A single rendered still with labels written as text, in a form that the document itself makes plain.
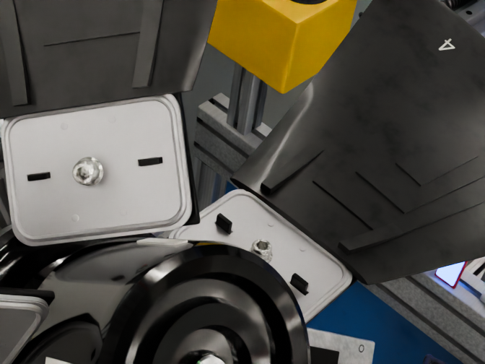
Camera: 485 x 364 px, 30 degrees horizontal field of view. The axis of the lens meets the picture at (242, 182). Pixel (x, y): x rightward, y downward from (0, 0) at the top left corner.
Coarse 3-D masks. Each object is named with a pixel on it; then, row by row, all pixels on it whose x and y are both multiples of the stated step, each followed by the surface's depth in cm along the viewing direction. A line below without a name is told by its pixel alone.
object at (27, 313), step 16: (0, 304) 36; (16, 304) 37; (32, 304) 37; (0, 320) 37; (16, 320) 38; (32, 320) 38; (0, 336) 38; (16, 336) 39; (0, 352) 39; (16, 352) 40
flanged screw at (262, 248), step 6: (258, 240) 49; (264, 240) 49; (252, 246) 49; (258, 246) 49; (264, 246) 49; (270, 246) 49; (252, 252) 49; (258, 252) 49; (264, 252) 49; (270, 252) 49; (264, 258) 49; (270, 258) 49
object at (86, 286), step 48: (0, 240) 46; (96, 240) 48; (192, 240) 40; (48, 288) 41; (96, 288) 38; (144, 288) 37; (192, 288) 39; (240, 288) 41; (288, 288) 42; (48, 336) 39; (96, 336) 36; (144, 336) 38; (192, 336) 40; (240, 336) 40; (288, 336) 42
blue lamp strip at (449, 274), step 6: (456, 264) 89; (462, 264) 89; (438, 270) 91; (444, 270) 91; (450, 270) 90; (456, 270) 90; (444, 276) 91; (450, 276) 91; (456, 276) 90; (450, 282) 91
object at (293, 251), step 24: (240, 192) 52; (216, 216) 51; (240, 216) 51; (264, 216) 52; (216, 240) 50; (240, 240) 50; (288, 240) 51; (312, 240) 51; (288, 264) 49; (312, 264) 50; (336, 264) 50; (312, 288) 48; (336, 288) 48; (312, 312) 47
